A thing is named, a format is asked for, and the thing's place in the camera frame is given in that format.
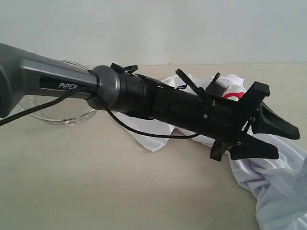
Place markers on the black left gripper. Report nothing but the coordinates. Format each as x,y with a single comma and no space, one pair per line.
228,123

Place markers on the white t-shirt red logo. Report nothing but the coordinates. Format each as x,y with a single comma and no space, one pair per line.
280,186

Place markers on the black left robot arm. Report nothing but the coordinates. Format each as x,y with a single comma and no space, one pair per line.
30,82

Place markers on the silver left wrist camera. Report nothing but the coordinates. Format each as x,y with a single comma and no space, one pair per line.
216,86

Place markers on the metal wire mesh basket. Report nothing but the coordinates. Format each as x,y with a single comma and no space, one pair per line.
67,113

